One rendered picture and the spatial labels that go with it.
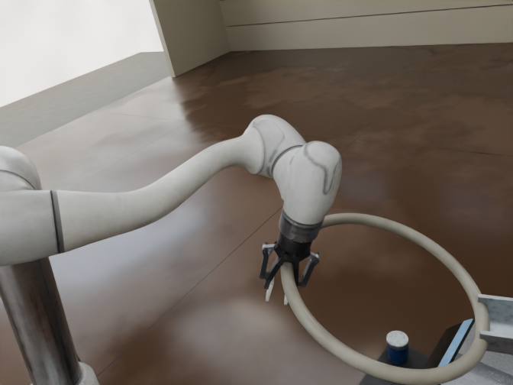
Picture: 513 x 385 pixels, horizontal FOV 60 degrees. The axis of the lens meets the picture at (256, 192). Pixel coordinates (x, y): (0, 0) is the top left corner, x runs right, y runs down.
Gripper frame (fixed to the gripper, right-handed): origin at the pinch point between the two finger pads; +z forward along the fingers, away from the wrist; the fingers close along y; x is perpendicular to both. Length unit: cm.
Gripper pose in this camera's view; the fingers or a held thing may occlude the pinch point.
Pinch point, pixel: (279, 290)
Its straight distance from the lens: 112.2
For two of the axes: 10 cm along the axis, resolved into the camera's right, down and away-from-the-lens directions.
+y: 9.8, 2.0, 0.2
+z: -1.7, 7.8, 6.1
